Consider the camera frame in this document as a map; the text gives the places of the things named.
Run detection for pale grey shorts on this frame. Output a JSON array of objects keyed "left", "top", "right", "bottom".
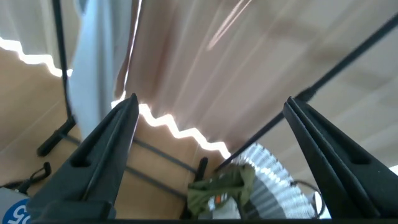
[{"left": 67, "top": 0, "right": 134, "bottom": 139}]

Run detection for white laundry basket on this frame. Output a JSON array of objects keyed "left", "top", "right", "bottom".
[{"left": 198, "top": 142, "right": 327, "bottom": 220}]

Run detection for green printed shirt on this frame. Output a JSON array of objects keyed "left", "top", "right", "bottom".
[{"left": 186, "top": 164, "right": 257, "bottom": 220}]

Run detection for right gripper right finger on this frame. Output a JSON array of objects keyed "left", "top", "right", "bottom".
[{"left": 282, "top": 96, "right": 398, "bottom": 219}]

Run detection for black clothes rack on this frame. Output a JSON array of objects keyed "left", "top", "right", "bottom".
[{"left": 36, "top": 0, "right": 398, "bottom": 219}]

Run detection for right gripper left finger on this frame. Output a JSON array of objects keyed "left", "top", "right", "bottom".
[{"left": 26, "top": 92, "right": 140, "bottom": 220}]

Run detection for black cable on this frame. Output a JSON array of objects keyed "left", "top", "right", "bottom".
[{"left": 0, "top": 161, "right": 52, "bottom": 195}]

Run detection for beige curtain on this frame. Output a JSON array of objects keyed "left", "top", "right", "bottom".
[{"left": 0, "top": 0, "right": 398, "bottom": 188}]

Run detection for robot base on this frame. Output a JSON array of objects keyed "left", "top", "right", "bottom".
[{"left": 0, "top": 186, "right": 32, "bottom": 224}]

